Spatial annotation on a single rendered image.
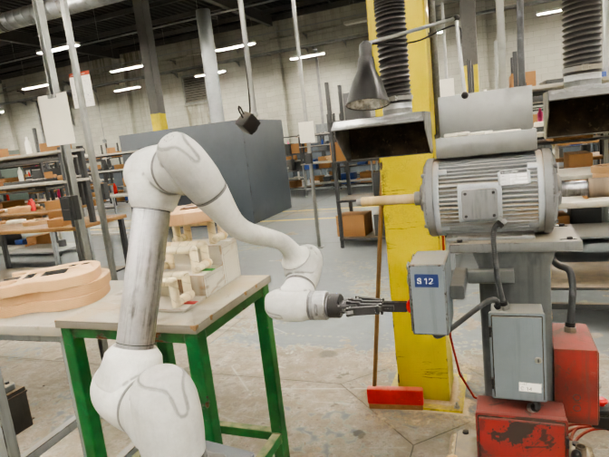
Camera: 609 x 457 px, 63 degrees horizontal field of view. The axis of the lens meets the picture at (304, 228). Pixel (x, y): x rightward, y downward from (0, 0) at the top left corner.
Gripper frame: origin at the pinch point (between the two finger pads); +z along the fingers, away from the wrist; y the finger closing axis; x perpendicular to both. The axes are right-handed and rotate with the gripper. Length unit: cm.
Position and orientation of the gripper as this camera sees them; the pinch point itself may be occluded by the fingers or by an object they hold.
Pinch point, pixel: (395, 306)
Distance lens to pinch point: 148.5
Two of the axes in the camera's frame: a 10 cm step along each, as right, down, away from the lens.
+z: 9.3, -0.4, -3.6
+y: -3.5, 1.9, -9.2
